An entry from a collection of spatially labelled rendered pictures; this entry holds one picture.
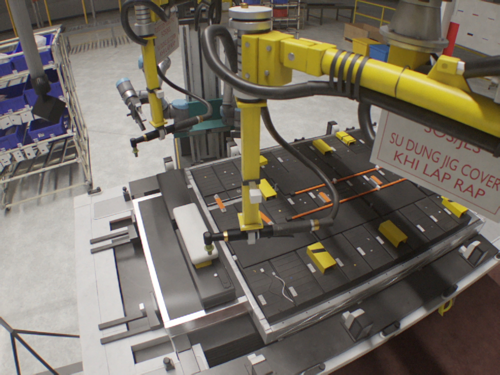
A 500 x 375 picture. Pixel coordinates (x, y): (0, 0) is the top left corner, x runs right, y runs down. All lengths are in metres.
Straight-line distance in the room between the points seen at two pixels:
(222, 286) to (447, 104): 1.08
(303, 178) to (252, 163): 1.08
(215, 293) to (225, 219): 0.54
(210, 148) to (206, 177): 1.39
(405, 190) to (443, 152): 1.46
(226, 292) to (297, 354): 0.42
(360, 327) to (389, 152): 0.88
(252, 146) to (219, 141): 2.40
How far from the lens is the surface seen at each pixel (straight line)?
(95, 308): 1.78
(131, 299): 1.82
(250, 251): 1.60
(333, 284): 1.53
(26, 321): 3.08
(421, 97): 0.64
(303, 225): 1.25
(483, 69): 0.60
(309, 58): 0.72
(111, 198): 2.35
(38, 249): 3.56
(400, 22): 0.77
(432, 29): 0.77
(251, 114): 0.91
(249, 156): 0.98
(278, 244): 1.64
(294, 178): 2.04
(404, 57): 0.79
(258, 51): 0.80
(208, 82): 3.12
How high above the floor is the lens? 2.24
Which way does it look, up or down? 39 degrees down
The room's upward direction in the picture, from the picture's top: straight up
